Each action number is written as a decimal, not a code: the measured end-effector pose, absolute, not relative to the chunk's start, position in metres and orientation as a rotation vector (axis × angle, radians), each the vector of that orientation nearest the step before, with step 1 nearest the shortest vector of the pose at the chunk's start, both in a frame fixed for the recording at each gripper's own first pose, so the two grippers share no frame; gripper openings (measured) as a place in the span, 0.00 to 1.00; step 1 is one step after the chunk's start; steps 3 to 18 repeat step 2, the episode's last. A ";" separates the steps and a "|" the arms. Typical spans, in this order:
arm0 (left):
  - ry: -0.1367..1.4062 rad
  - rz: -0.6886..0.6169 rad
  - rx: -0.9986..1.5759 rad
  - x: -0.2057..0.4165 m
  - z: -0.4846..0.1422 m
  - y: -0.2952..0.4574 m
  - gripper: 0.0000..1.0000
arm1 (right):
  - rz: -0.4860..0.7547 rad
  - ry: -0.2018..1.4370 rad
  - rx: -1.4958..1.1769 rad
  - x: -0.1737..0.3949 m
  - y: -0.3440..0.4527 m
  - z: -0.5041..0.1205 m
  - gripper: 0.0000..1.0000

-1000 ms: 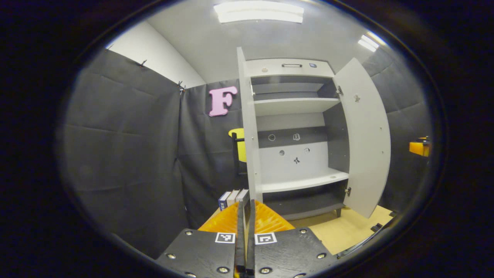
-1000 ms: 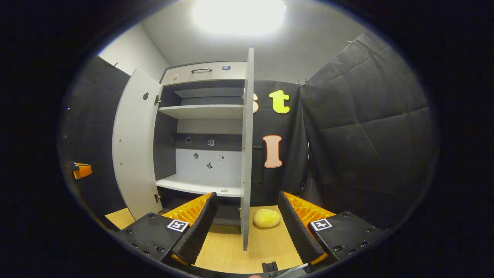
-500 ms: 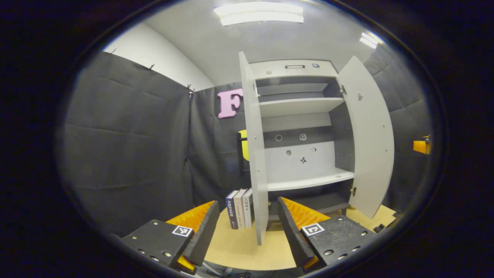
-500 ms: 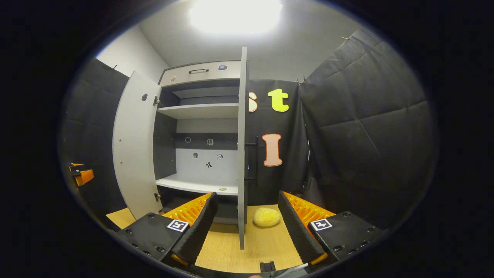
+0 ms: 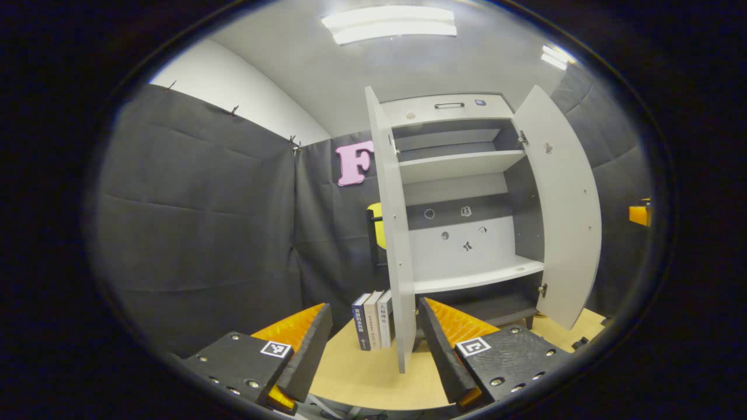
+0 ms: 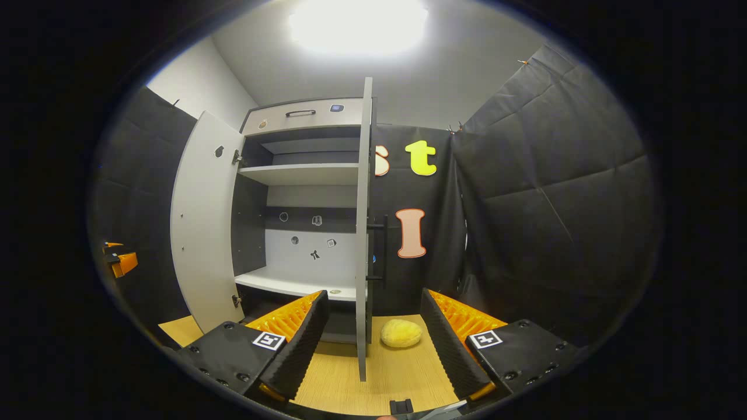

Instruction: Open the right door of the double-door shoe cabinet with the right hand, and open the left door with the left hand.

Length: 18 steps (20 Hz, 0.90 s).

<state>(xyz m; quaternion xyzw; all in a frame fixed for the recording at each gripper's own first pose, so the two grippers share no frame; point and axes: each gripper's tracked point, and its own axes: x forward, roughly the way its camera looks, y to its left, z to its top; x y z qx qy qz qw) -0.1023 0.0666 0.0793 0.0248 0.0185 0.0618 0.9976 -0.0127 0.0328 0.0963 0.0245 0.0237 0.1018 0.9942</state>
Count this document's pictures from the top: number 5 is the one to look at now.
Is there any grey cabinet door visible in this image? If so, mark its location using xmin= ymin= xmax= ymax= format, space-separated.
xmin=365 ymin=86 xmax=418 ymax=374
xmin=511 ymin=85 xmax=603 ymax=331

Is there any black backdrop cloth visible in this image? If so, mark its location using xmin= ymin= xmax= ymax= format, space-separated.
xmin=88 ymin=61 xmax=654 ymax=359

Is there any black door handle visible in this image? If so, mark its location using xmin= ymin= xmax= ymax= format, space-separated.
xmin=366 ymin=209 xmax=387 ymax=268

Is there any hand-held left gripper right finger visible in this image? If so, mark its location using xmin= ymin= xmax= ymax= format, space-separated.
xmin=418 ymin=296 xmax=575 ymax=412

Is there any small ceiling light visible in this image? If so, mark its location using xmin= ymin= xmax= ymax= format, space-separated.
xmin=540 ymin=45 xmax=575 ymax=71

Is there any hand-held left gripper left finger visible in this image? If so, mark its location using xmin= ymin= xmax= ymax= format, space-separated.
xmin=184 ymin=302 xmax=334 ymax=416

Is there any long ceiling light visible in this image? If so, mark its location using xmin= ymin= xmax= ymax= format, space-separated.
xmin=321 ymin=5 xmax=458 ymax=46

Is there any grey cabinet shelf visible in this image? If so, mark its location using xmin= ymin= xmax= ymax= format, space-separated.
xmin=411 ymin=255 xmax=545 ymax=294
xmin=397 ymin=149 xmax=527 ymax=185

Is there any grey double-door shoe cabinet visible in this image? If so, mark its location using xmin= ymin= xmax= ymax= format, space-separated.
xmin=376 ymin=92 xmax=549 ymax=351

